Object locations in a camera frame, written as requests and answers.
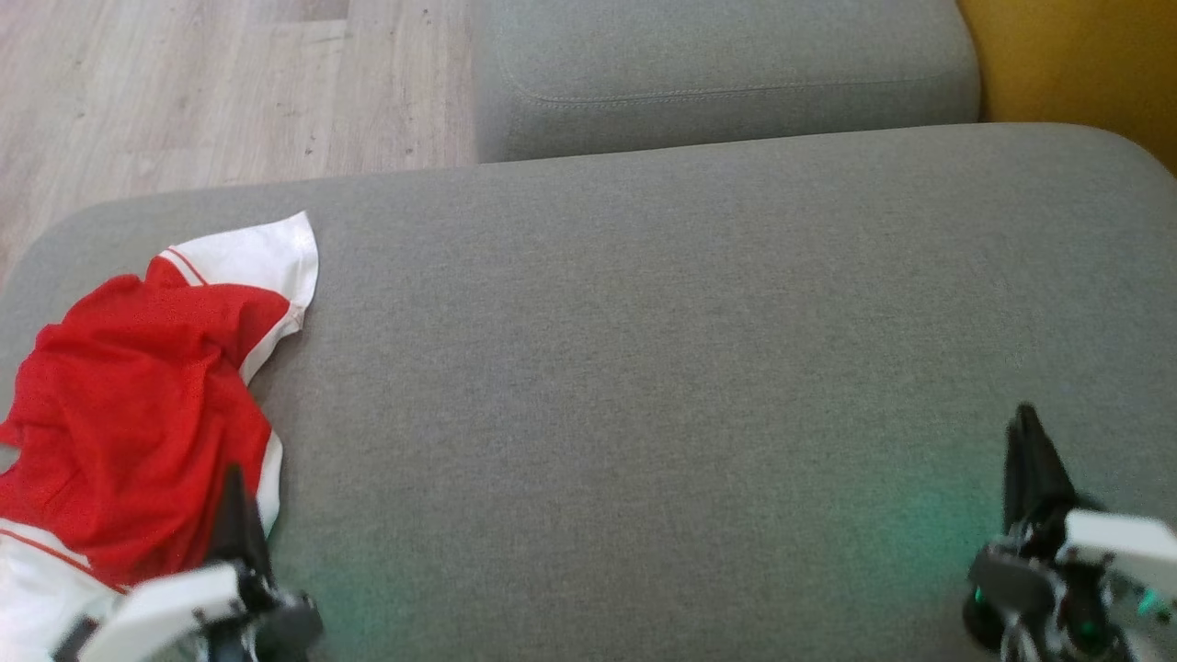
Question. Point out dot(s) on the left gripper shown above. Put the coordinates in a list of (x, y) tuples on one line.
[(175, 607)]

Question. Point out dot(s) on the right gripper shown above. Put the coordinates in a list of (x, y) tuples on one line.
[(1103, 570)]

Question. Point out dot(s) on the red white basketball jersey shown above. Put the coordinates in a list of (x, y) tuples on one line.
[(248, 257)]

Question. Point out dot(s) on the large grey sofa cushion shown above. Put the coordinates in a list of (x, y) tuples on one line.
[(644, 368)]

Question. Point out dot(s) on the yellow sofa backrest cushion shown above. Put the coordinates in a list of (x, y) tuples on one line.
[(1085, 55)]

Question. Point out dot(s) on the grey sofa seat cushion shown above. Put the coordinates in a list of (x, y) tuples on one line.
[(736, 74)]

